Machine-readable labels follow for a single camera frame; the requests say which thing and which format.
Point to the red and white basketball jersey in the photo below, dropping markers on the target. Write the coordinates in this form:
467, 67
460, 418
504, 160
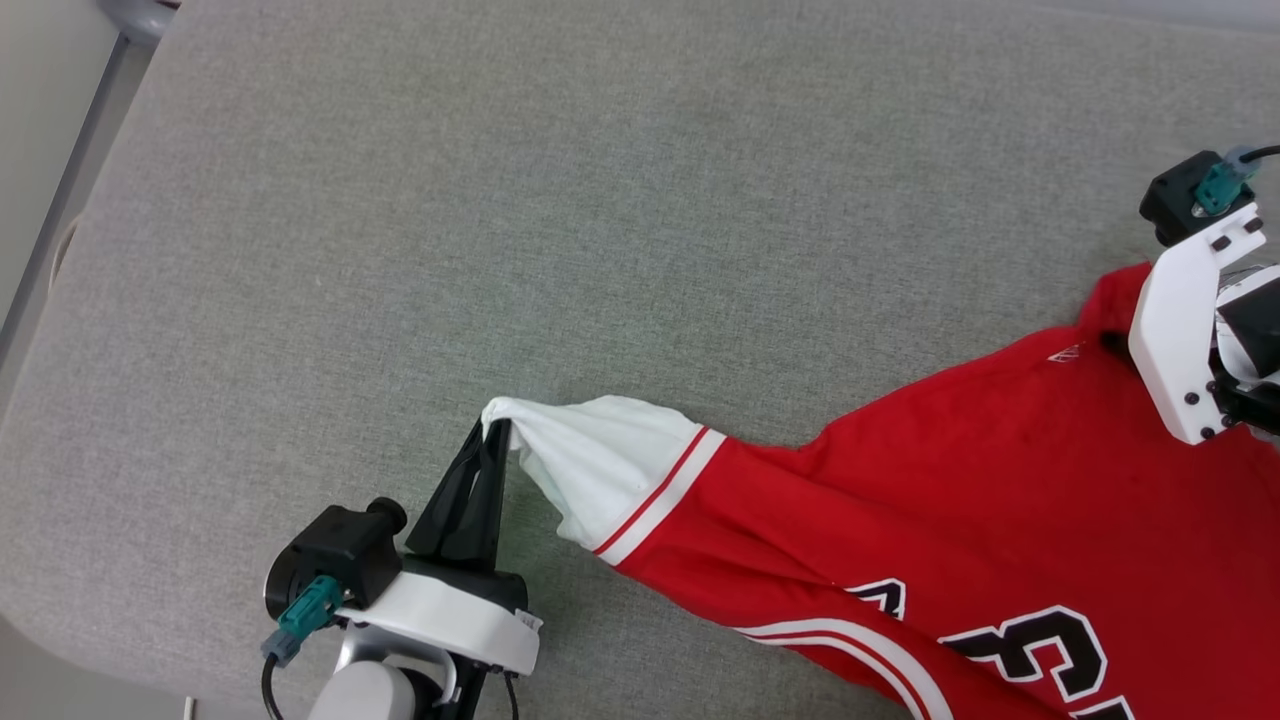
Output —
950, 500

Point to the teal right camera connector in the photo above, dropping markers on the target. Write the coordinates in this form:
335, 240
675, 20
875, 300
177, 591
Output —
1222, 185

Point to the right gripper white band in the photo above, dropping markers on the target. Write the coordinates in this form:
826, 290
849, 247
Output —
1180, 330

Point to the grey metal frame post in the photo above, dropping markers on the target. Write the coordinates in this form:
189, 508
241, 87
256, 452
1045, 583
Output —
60, 200

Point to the teal left camera connector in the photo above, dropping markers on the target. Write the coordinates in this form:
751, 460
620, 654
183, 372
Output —
305, 615

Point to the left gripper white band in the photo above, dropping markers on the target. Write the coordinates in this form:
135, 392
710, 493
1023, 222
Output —
450, 615

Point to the teal camera connector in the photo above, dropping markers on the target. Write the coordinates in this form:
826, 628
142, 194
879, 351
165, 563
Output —
305, 615
1222, 185

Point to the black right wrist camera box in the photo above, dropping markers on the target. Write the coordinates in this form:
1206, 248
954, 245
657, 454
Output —
1170, 200

